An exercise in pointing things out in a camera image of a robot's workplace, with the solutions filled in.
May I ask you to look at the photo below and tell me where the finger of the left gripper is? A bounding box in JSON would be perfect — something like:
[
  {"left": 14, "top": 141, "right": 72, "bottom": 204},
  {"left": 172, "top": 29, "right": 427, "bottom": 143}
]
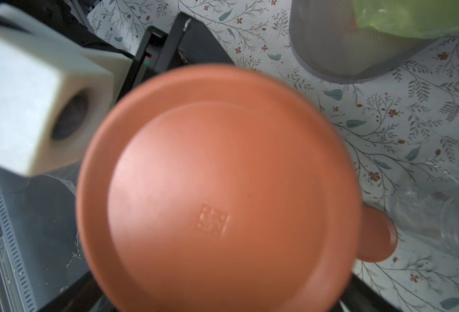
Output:
[{"left": 133, "top": 13, "right": 234, "bottom": 78}]

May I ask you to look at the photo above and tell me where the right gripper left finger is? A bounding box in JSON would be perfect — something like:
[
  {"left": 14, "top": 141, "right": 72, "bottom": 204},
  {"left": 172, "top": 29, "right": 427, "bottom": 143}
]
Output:
[{"left": 39, "top": 271, "right": 116, "bottom": 311}]

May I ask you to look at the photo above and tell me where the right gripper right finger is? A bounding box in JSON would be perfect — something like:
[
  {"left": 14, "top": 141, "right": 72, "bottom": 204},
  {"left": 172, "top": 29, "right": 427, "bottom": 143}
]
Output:
[{"left": 330, "top": 274, "right": 400, "bottom": 312}]

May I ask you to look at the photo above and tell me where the oatmeal jar with terracotta lid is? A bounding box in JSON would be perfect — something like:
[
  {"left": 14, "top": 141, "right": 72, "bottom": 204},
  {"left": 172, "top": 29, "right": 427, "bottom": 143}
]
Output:
[{"left": 388, "top": 184, "right": 459, "bottom": 259}]

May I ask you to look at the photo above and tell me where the grey bin with green bag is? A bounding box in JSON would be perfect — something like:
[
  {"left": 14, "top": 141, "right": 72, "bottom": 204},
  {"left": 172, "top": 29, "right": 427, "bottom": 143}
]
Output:
[{"left": 289, "top": 1, "right": 459, "bottom": 84}]

